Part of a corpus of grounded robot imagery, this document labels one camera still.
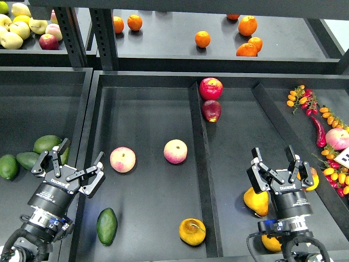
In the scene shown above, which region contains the pink apple right tray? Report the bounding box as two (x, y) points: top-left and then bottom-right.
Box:
(325, 128), (348, 151)

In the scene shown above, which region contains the pink apple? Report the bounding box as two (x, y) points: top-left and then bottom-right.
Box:
(164, 139), (188, 164)
(110, 147), (136, 173)

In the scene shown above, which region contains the black middle tray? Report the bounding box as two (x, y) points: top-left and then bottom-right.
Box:
(69, 72), (348, 261)

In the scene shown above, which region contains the yellow pear bottom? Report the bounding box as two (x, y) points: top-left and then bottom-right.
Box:
(261, 235), (281, 253)

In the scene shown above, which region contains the black tray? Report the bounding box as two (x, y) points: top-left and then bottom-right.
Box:
(0, 66), (94, 262)
(69, 72), (348, 261)

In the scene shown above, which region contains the upper cherry tomato bunch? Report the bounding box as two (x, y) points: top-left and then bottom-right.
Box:
(286, 85), (318, 116)

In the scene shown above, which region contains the dark green avocado middle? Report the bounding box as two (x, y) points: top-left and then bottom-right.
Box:
(16, 152), (40, 171)

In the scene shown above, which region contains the black perforated shelf post left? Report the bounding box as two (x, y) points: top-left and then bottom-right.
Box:
(54, 7), (87, 68)

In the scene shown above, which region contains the pale yellow apple front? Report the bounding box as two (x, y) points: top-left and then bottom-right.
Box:
(1, 32), (23, 50)

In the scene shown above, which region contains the red apple upper shelf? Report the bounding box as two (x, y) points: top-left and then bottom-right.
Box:
(39, 34), (59, 50)

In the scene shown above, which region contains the dark red apple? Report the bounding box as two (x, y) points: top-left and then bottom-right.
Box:
(202, 100), (222, 123)

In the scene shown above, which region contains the bright red apple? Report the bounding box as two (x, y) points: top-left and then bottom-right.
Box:
(199, 78), (223, 100)

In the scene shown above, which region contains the pink apple centre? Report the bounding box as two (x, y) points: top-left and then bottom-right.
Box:
(164, 139), (188, 164)

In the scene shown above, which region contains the pale yellow apple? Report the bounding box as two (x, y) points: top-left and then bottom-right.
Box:
(28, 17), (48, 35)
(1, 32), (23, 50)
(9, 21), (31, 40)

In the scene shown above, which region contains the yellow pear by divider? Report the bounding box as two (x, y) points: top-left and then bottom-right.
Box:
(295, 167), (320, 191)

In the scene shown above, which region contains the pale apple left edge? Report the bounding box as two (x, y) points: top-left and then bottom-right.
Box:
(0, 14), (12, 30)

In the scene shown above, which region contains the black perforated shelf post right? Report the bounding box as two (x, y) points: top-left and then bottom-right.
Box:
(89, 8), (119, 71)

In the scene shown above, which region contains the yellow lemon upper shelf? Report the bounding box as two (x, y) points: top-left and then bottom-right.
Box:
(13, 15), (30, 25)

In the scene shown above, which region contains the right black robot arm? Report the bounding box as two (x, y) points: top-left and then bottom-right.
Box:
(246, 146), (331, 261)

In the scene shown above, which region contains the white price label card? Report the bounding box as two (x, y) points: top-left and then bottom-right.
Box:
(334, 147), (349, 168)

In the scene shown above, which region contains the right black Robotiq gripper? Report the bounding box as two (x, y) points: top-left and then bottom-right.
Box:
(246, 145), (312, 194)

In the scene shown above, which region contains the black upper right shelf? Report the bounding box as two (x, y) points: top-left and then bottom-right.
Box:
(115, 10), (348, 74)

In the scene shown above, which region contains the pink peach upper shelf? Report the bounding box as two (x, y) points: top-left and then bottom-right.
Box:
(45, 23), (63, 42)

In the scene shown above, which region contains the lower cherry tomato bunch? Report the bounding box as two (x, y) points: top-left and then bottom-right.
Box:
(312, 144), (348, 198)

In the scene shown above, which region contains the pale yellow apple right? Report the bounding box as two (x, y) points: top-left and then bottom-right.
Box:
(28, 17), (48, 35)

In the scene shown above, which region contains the black left tray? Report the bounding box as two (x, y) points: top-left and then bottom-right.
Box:
(0, 66), (94, 262)

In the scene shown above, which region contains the light green avocado top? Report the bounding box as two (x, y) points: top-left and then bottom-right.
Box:
(33, 134), (62, 154)

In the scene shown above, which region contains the black perforated shelf post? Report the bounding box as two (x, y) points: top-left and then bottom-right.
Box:
(54, 7), (87, 68)
(89, 8), (119, 71)

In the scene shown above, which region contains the orange front right shelf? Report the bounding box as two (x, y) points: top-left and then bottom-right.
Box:
(236, 43), (258, 57)

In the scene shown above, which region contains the black upper left shelf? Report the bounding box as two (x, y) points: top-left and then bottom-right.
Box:
(0, 0), (95, 68)

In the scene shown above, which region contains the bright green avocado far left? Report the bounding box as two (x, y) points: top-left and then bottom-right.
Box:
(0, 154), (19, 180)

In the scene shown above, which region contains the orange cherry tomato bunch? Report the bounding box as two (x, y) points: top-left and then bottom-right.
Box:
(320, 106), (348, 132)

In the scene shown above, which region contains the black shelf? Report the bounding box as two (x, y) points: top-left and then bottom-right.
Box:
(0, 0), (95, 68)
(115, 10), (348, 74)

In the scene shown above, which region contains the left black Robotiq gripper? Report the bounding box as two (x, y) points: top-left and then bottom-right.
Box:
(31, 138), (106, 198)

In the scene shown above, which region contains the pale yellow apple middle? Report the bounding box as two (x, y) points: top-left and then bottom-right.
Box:
(9, 21), (31, 40)

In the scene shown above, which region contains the red chili pepper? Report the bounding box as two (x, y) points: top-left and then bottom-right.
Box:
(310, 116), (326, 148)

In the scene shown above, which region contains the orange behind front right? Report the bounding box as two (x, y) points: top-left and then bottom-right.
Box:
(248, 37), (263, 53)

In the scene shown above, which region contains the pink apple left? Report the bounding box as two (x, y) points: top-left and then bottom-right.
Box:
(110, 147), (136, 173)

